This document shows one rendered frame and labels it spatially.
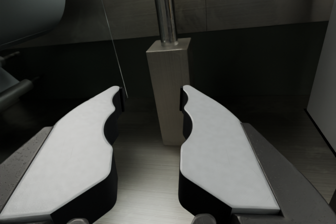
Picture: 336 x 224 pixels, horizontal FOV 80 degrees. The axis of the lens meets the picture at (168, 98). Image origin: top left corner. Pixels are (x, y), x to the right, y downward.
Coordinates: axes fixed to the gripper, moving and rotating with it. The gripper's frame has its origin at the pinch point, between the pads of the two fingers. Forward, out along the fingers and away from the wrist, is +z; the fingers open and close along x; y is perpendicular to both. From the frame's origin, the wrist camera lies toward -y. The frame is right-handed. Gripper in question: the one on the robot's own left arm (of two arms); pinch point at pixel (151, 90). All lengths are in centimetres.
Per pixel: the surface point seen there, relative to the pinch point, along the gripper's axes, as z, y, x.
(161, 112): 31.3, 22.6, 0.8
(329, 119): 28, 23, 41
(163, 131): 31.4, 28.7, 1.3
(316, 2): 48, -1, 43
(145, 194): 17.2, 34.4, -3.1
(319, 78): 36, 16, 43
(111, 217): 12.9, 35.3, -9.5
